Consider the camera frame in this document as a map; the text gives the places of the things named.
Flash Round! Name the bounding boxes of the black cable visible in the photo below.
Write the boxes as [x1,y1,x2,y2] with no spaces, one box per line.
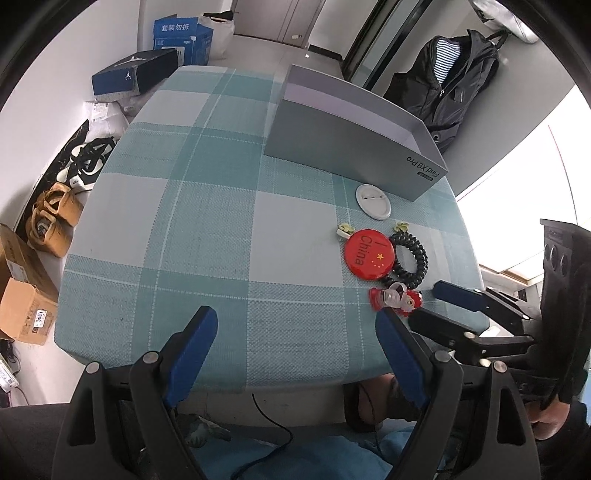
[231,392,295,480]

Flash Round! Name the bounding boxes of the dark blue shoe box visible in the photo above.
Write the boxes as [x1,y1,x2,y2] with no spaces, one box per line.
[91,48,181,96]

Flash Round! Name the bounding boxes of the red cartoon charm hair clip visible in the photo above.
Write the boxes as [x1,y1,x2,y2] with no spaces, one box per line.
[368,282,411,318]

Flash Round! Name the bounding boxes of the blue and white carton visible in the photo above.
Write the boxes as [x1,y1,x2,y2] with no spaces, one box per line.
[154,17,214,65]

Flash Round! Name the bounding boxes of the brown cardboard box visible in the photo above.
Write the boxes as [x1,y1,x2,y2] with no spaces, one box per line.
[0,277,58,346]
[0,224,58,301]

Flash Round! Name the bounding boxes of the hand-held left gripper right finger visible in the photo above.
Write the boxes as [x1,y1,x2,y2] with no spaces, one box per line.
[375,307,541,480]

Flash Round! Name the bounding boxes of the white bag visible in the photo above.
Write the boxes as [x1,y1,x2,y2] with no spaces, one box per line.
[202,11,236,60]

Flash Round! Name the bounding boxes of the white pin badge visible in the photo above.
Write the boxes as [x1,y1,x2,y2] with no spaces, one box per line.
[355,184,392,220]

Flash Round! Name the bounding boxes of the silver bag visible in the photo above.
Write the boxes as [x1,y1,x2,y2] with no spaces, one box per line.
[471,0,541,43]

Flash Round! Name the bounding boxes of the black spiral hair tie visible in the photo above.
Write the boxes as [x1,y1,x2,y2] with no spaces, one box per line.
[386,232,429,288]

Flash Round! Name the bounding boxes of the person's right hand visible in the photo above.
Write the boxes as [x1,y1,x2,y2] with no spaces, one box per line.
[527,397,578,440]

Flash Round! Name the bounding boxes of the brown shoe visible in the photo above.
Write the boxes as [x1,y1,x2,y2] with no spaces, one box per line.
[34,182,85,227]
[25,208,75,258]

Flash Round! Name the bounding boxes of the grey cardboard box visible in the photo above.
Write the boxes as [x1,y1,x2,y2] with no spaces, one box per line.
[264,64,450,202]

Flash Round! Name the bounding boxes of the blue cloth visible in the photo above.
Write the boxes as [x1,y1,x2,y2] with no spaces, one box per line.
[194,425,444,480]

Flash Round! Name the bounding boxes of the white door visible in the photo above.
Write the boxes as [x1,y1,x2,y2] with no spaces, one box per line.
[233,0,319,47]

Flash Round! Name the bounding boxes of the black and white shoes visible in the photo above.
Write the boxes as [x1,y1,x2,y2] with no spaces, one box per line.
[55,136,116,190]

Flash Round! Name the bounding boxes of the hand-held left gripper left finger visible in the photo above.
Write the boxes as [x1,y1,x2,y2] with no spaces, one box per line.
[53,305,219,480]

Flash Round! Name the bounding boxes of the red pin badge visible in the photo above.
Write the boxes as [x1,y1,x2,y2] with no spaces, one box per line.
[344,228,396,281]

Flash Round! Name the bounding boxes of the striped shirt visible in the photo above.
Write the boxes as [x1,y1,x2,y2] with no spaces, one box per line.
[431,39,462,84]

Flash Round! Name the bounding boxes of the teal checked tablecloth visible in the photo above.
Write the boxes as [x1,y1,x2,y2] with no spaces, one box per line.
[54,65,490,393]

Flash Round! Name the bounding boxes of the dark shoe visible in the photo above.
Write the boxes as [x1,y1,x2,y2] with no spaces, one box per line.
[345,374,419,433]

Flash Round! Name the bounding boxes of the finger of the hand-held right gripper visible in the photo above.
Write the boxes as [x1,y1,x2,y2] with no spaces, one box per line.
[433,280,542,325]
[408,308,537,366]

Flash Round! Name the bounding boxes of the black jacket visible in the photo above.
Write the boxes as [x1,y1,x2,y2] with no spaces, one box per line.
[383,30,502,155]

